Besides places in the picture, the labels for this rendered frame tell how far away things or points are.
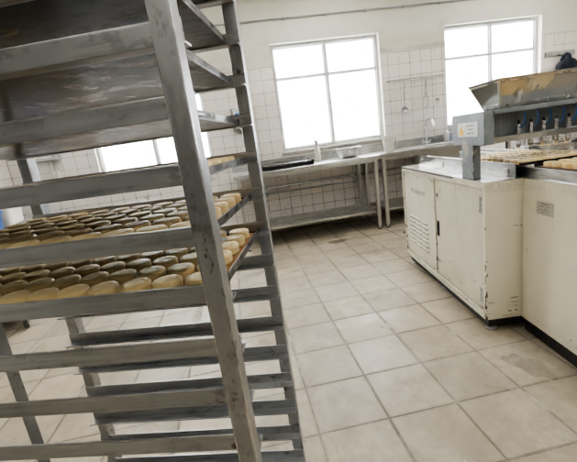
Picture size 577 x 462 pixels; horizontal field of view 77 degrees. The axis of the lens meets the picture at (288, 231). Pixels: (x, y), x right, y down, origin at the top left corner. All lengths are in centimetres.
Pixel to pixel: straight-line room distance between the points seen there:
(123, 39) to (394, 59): 496
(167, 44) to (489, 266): 194
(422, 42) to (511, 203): 376
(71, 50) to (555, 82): 207
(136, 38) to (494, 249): 193
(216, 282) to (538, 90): 197
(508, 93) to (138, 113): 187
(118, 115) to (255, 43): 449
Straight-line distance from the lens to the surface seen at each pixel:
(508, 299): 232
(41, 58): 63
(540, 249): 213
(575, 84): 235
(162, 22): 52
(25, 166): 120
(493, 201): 211
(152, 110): 55
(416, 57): 554
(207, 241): 51
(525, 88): 220
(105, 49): 58
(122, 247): 60
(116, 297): 63
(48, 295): 75
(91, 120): 59
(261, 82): 493
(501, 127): 218
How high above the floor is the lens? 116
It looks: 13 degrees down
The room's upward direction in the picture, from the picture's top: 8 degrees counter-clockwise
